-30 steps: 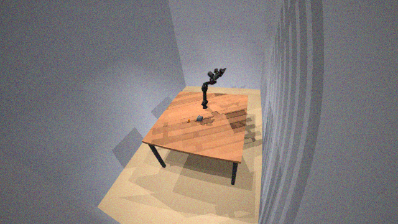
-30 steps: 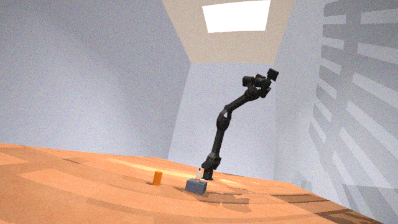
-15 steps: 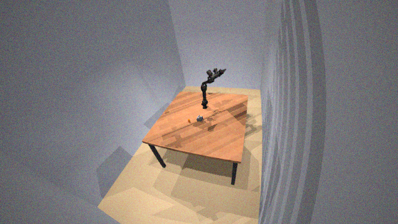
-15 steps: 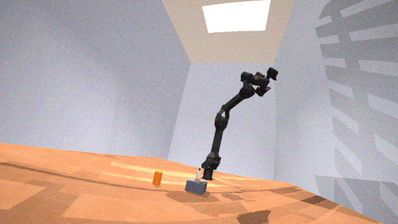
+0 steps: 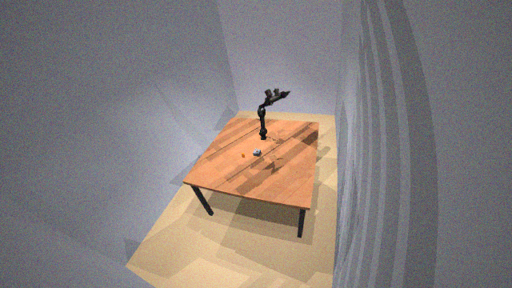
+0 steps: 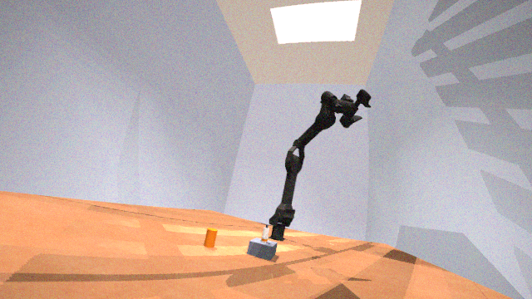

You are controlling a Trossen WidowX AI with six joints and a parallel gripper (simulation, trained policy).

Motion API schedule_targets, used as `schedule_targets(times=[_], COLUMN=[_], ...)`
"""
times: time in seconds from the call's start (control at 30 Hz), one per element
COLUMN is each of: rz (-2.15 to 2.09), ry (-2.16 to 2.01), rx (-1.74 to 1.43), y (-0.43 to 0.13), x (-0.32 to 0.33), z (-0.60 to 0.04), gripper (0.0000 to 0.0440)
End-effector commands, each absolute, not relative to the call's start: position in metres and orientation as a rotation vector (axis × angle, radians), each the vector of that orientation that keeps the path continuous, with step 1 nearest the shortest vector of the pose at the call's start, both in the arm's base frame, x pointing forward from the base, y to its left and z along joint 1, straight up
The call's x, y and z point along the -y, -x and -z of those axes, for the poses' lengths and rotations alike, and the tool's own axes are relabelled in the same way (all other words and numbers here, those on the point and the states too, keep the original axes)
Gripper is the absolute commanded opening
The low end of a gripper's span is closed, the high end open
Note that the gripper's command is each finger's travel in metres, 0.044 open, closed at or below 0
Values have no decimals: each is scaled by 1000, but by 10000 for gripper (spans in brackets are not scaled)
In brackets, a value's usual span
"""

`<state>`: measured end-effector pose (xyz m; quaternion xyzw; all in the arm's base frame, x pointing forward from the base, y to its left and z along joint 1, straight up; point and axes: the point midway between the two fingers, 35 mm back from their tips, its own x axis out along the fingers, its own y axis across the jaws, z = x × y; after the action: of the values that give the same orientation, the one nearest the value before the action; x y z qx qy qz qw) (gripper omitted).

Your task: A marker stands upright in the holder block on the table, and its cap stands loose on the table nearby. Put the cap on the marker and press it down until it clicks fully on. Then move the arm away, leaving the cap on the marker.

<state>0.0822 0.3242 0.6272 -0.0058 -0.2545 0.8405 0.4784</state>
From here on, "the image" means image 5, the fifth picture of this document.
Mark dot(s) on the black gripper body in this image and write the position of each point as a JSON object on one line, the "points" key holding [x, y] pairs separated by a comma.
{"points": [[282, 95]]}

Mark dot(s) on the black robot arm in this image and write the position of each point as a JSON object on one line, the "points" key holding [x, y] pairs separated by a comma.
{"points": [[261, 113]]}

